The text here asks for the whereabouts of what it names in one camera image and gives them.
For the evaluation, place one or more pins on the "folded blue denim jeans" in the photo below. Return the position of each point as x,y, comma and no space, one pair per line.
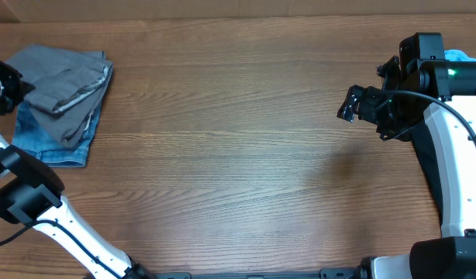
56,151

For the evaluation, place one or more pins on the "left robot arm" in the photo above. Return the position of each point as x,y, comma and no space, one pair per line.
31,195

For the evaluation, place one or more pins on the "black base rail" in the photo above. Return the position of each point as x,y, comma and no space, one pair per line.
324,273

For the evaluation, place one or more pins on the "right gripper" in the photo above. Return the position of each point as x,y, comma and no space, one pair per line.
363,102

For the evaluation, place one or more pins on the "grey shorts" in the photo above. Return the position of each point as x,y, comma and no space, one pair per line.
68,85

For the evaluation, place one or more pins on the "light blue garment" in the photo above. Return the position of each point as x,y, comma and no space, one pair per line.
458,55

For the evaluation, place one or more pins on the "black garment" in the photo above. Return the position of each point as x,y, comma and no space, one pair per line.
422,143

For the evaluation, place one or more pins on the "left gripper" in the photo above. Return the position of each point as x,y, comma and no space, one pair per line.
17,90

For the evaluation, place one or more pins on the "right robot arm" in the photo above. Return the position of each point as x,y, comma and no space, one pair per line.
428,98

